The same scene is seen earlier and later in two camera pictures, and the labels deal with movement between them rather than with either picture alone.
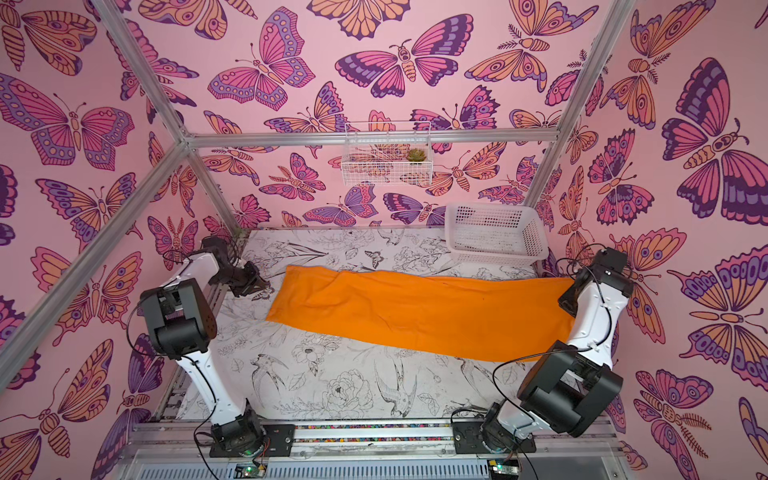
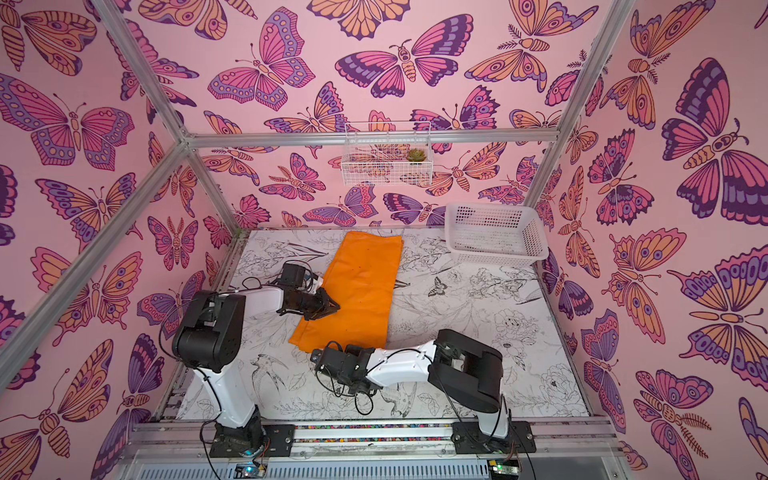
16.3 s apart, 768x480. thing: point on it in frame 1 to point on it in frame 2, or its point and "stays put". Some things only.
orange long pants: [507, 318] to [361, 279]
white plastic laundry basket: [495, 234] stays put
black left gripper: [256, 280] to [324, 308]
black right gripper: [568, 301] to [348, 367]
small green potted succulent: [416, 155] stays put
